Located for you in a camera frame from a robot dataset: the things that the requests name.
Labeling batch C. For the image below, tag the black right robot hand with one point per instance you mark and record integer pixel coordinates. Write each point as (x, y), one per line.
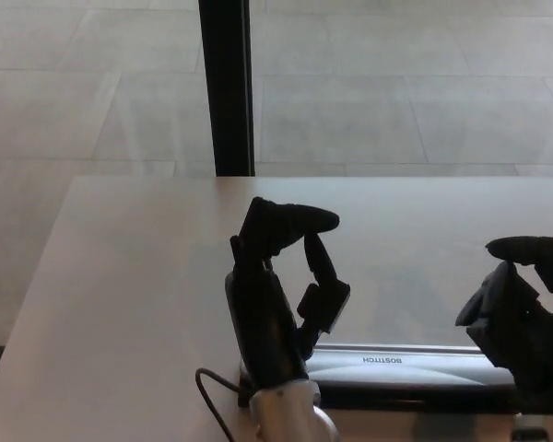
(530, 322)

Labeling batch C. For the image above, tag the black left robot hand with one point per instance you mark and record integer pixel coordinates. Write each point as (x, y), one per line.
(267, 317)

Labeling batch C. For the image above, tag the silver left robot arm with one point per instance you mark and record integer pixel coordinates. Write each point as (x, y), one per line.
(290, 412)

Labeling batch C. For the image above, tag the silver black Bostitch hole punch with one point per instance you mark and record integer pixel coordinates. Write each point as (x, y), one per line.
(396, 370)

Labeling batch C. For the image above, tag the black vertical window frame post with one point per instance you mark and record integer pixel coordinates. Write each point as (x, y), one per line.
(230, 87)

